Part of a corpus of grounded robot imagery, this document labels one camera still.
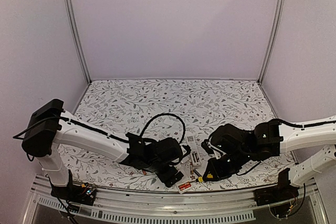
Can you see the yellow pry tool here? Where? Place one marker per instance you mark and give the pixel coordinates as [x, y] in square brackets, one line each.
[198, 179]

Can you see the red battery in display remote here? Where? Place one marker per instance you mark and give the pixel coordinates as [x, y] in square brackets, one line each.
[184, 184]

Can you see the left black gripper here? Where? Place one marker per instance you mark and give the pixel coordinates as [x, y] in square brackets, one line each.
[166, 179]

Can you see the slim white remote control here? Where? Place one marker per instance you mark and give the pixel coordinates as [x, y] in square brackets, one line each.
[194, 154]

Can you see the front aluminium rail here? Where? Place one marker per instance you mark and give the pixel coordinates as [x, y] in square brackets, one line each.
[236, 206]

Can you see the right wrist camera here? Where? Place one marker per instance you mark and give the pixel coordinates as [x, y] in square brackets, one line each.
[212, 150]

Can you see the small white battery cover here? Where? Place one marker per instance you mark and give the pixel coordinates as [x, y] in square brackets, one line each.
[168, 123]

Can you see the left aluminium frame post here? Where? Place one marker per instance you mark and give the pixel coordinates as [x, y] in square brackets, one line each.
[76, 40]

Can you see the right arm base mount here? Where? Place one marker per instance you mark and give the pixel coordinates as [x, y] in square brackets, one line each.
[280, 199]

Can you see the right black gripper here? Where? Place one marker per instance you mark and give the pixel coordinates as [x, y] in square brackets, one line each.
[211, 169]

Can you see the floral patterned table mat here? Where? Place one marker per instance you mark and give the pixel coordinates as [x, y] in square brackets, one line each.
[198, 107]

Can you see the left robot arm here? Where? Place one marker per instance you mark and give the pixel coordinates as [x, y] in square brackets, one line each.
[51, 126]

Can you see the white remote with display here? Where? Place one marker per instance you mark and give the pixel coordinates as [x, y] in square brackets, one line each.
[178, 189]

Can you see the aluminium frame post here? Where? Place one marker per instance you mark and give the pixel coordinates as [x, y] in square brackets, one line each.
[76, 40]
[272, 40]

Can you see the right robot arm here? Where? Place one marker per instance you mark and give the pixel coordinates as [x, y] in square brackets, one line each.
[233, 147]

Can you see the right aluminium frame post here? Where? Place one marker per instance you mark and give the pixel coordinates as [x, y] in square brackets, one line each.
[272, 40]

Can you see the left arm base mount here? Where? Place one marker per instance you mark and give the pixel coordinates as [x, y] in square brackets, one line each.
[84, 194]

